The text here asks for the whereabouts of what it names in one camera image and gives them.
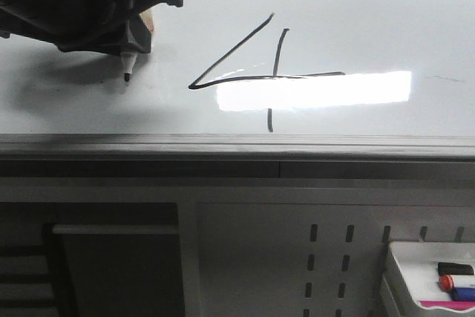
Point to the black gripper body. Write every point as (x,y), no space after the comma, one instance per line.
(71,25)

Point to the white taped whiteboard marker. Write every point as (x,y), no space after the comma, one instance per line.
(129,57)

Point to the white whiteboard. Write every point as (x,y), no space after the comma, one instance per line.
(316,78)

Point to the dark shelf unit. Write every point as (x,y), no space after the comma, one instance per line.
(90,259)

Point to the white perforated stand panel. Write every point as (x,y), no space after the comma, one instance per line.
(281,247)

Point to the white marker tray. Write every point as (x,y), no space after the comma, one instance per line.
(411,276)

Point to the black capped marker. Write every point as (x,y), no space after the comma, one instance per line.
(449,268)

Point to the red capped marker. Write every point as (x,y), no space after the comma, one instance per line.
(449,282)

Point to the blue capped marker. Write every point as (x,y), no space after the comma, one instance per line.
(463,294)

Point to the pink highlighter pen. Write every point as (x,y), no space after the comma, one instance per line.
(451,305)

